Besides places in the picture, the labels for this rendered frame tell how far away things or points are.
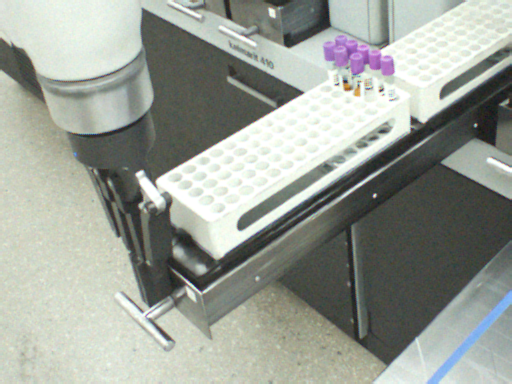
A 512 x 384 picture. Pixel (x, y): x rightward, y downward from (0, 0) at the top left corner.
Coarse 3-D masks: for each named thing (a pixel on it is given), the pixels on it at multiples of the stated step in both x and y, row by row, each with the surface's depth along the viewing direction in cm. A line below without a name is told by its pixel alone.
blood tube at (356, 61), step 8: (352, 56) 91; (360, 56) 91; (352, 64) 91; (360, 64) 91; (352, 72) 92; (360, 72) 92; (352, 80) 93; (360, 80) 93; (360, 88) 93; (360, 96) 94
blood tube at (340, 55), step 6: (336, 48) 93; (342, 48) 93; (336, 54) 93; (342, 54) 93; (336, 60) 93; (342, 60) 93; (342, 66) 94; (342, 72) 94; (342, 78) 95; (348, 78) 95; (342, 84) 95; (348, 84) 95; (342, 90) 96; (348, 90) 96
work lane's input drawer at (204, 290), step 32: (480, 96) 103; (416, 128) 96; (448, 128) 98; (480, 128) 104; (384, 160) 94; (416, 160) 96; (320, 192) 88; (352, 192) 90; (384, 192) 94; (288, 224) 86; (320, 224) 88; (352, 224) 93; (192, 256) 82; (224, 256) 82; (256, 256) 83; (288, 256) 87; (192, 288) 80; (224, 288) 81; (256, 288) 85; (192, 320) 85
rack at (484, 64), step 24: (480, 0) 112; (504, 0) 110; (432, 24) 107; (456, 24) 107; (480, 24) 107; (504, 24) 105; (384, 48) 103; (408, 48) 102; (432, 48) 102; (456, 48) 102; (480, 48) 101; (504, 48) 107; (408, 72) 98; (432, 72) 98; (456, 72) 98; (480, 72) 107; (432, 96) 96; (456, 96) 100
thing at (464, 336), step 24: (504, 264) 77; (480, 288) 75; (504, 288) 75; (456, 312) 73; (480, 312) 73; (504, 312) 72; (432, 336) 71; (456, 336) 71; (480, 336) 70; (504, 336) 70; (408, 360) 69; (432, 360) 69; (456, 360) 69; (480, 360) 68; (504, 360) 68
